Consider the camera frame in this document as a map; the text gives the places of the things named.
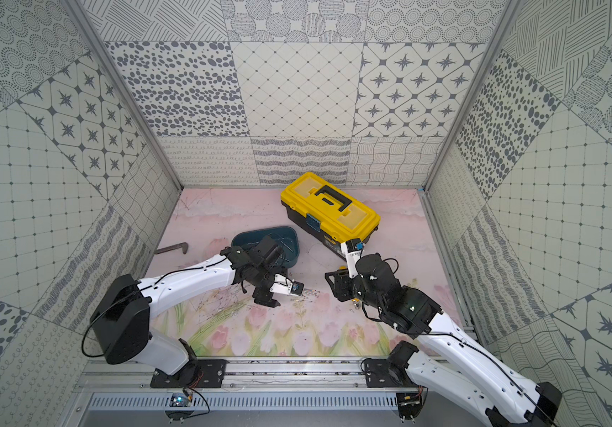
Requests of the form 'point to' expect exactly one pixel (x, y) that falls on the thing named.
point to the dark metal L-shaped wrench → (184, 245)
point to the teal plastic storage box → (286, 237)
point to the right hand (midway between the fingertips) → (333, 277)
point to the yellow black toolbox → (327, 213)
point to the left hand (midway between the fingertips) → (283, 280)
